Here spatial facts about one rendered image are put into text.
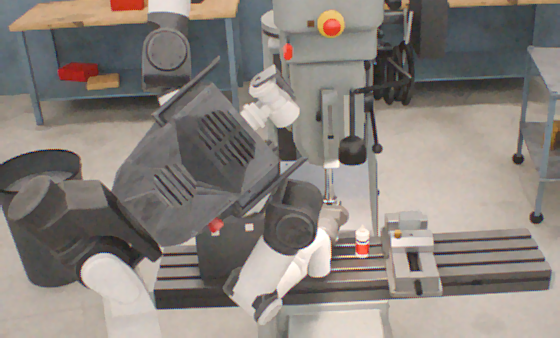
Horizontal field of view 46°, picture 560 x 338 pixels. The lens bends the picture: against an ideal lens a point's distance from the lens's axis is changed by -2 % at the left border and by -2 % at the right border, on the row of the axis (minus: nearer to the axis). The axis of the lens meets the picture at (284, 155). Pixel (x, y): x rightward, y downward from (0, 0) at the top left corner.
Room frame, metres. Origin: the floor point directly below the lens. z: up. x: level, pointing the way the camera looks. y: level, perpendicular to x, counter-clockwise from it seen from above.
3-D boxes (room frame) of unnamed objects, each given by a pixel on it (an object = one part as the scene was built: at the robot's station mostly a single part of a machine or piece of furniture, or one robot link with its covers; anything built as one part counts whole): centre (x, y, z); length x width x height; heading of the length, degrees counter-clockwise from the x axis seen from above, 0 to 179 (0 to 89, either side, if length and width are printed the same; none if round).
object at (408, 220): (1.69, -0.36, 1.07); 0.06 x 0.05 x 0.06; 86
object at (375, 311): (1.69, -0.12, 0.81); 0.50 x 0.35 x 0.12; 179
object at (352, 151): (1.49, -0.17, 1.43); 0.07 x 0.07 x 0.06
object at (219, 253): (1.69, 0.18, 1.05); 0.22 x 0.12 x 0.20; 99
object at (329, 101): (1.58, -0.12, 1.45); 0.04 x 0.04 x 0.21; 89
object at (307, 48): (1.73, -0.13, 1.68); 0.34 x 0.24 x 0.10; 179
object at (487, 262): (1.69, -0.18, 0.91); 1.24 x 0.23 x 0.08; 89
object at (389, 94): (1.96, -0.33, 1.45); 0.18 x 0.16 x 0.21; 179
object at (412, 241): (1.63, -0.36, 1.04); 0.12 x 0.06 x 0.04; 86
